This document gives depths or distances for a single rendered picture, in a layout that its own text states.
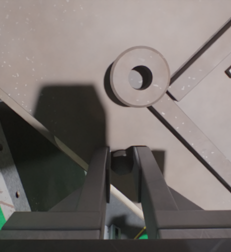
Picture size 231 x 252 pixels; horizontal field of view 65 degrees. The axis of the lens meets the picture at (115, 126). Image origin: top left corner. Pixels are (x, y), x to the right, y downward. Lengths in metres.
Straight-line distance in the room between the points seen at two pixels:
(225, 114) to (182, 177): 0.07
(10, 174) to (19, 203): 0.06
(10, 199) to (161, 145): 0.32
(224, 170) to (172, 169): 0.04
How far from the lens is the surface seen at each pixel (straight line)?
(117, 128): 0.16
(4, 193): 0.41
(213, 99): 0.17
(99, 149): 0.15
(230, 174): 0.18
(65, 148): 0.29
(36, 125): 0.32
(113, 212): 1.56
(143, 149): 0.15
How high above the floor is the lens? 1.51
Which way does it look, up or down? 75 degrees down
